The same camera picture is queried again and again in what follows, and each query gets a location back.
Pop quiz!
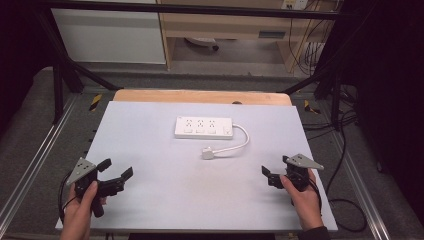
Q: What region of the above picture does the white cabinet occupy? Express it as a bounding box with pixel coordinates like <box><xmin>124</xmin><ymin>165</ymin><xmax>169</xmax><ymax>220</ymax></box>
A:
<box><xmin>50</xmin><ymin>0</ymin><xmax>167</xmax><ymax>65</ymax></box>

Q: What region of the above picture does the white wall socket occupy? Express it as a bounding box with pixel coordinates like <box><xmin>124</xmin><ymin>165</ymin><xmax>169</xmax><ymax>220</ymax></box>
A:
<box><xmin>280</xmin><ymin>0</ymin><xmax>310</xmax><ymax>11</ymax></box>

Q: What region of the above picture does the office chair wheel base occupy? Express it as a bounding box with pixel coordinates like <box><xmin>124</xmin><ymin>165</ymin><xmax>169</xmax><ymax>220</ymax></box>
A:
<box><xmin>184</xmin><ymin>36</ymin><xmax>220</xmax><ymax>52</ymax></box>

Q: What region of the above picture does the right hand-held gripper black cable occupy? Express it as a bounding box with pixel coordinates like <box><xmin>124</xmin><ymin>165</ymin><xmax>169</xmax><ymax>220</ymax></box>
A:
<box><xmin>309</xmin><ymin>178</ymin><xmax>323</xmax><ymax>214</ymax></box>

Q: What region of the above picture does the aluminium floor rail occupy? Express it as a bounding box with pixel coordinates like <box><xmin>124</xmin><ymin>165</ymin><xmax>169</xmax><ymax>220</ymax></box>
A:
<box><xmin>328</xmin><ymin>128</ymin><xmax>393</xmax><ymax>240</ymax></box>
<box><xmin>0</xmin><ymin>93</ymin><xmax>80</xmax><ymax>231</ymax></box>

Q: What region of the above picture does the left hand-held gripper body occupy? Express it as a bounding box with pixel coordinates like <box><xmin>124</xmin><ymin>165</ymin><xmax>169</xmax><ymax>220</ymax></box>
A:
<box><xmin>65</xmin><ymin>157</ymin><xmax>126</xmax><ymax>219</ymax></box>

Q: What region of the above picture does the white power strip cable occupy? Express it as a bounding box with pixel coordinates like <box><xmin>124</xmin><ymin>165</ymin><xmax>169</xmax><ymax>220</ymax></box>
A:
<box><xmin>213</xmin><ymin>123</ymin><xmax>251</xmax><ymax>156</ymax></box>

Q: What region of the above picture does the bundle of hanging cables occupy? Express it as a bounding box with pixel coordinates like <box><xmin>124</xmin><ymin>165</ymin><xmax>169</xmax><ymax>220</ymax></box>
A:
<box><xmin>287</xmin><ymin>0</ymin><xmax>338</xmax><ymax>77</ymax></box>

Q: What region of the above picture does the hand-held gripper black cable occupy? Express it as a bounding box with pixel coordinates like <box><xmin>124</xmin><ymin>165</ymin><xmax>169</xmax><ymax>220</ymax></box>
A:
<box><xmin>309</xmin><ymin>178</ymin><xmax>323</xmax><ymax>214</ymax></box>
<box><xmin>57</xmin><ymin>171</ymin><xmax>78</xmax><ymax>224</ymax></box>

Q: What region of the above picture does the black curtain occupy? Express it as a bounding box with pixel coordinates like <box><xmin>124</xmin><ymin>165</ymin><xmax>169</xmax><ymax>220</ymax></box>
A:
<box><xmin>328</xmin><ymin>0</ymin><xmax>424</xmax><ymax>221</ymax></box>
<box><xmin>0</xmin><ymin>0</ymin><xmax>56</xmax><ymax>134</ymax></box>

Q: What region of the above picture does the left hand-held gripper black cable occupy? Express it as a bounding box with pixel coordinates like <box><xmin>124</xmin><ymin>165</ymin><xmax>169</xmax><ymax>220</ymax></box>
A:
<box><xmin>57</xmin><ymin>171</ymin><xmax>78</xmax><ymax>224</ymax></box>

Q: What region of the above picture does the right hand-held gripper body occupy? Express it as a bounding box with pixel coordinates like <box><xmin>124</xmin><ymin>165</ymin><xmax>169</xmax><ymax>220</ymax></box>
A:
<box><xmin>267</xmin><ymin>153</ymin><xmax>325</xmax><ymax>193</ymax></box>

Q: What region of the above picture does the person's left hand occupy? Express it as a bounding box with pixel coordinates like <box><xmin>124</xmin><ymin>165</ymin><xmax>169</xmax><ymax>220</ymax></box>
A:
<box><xmin>59</xmin><ymin>180</ymin><xmax>108</xmax><ymax>240</ymax></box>

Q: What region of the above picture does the black floor cable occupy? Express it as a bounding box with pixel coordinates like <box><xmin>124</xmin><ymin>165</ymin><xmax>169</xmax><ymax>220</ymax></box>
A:
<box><xmin>301</xmin><ymin>84</ymin><xmax>369</xmax><ymax>233</ymax></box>

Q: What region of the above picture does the black metal frame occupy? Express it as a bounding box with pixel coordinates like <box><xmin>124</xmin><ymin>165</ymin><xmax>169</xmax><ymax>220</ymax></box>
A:
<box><xmin>33</xmin><ymin>1</ymin><xmax>348</xmax><ymax>131</ymax></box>

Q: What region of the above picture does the light wooden desk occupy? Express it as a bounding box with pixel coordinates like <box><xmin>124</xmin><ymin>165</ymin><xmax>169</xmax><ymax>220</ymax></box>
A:
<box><xmin>155</xmin><ymin>0</ymin><xmax>336</xmax><ymax>73</ymax></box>

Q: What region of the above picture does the white plug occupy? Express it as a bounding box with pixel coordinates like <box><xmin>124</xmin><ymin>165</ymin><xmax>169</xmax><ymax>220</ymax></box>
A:
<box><xmin>201</xmin><ymin>146</ymin><xmax>216</xmax><ymax>161</ymax></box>

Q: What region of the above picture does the white table mat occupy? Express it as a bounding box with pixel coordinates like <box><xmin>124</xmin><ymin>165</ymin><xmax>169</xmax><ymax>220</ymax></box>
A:
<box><xmin>54</xmin><ymin>101</ymin><xmax>339</xmax><ymax>233</ymax></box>

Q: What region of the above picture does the person's right hand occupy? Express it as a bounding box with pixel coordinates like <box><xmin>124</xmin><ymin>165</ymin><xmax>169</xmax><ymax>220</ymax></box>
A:
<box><xmin>279</xmin><ymin>168</ymin><xmax>323</xmax><ymax>232</ymax></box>

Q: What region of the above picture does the white power strip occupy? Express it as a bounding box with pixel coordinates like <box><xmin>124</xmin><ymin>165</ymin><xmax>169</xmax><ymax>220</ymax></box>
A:
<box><xmin>174</xmin><ymin>115</ymin><xmax>235</xmax><ymax>141</ymax></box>

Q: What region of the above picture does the wooden table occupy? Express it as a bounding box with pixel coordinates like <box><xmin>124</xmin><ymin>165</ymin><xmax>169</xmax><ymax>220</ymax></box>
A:
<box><xmin>112</xmin><ymin>88</ymin><xmax>293</xmax><ymax>107</ymax></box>

